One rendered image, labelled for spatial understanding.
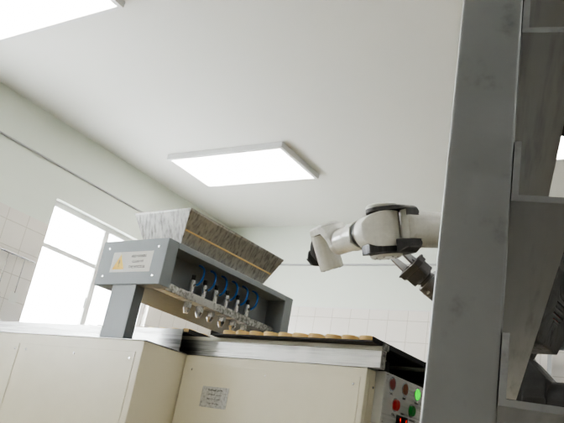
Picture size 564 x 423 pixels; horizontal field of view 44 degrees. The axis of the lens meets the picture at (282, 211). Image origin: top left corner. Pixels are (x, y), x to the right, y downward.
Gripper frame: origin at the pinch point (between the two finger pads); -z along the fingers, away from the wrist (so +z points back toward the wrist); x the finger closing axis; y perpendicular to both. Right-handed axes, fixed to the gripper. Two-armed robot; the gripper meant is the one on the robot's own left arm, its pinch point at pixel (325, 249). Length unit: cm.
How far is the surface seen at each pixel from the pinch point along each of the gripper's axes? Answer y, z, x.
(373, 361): -32.0, 18.7, -10.2
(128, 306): 28, -13, -60
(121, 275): 38, -20, -58
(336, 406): -34.9, 18.0, -25.9
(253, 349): -8.8, -5.5, -37.0
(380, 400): -41.1, 19.0, -15.7
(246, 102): 127, -291, 35
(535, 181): -9, 162, 10
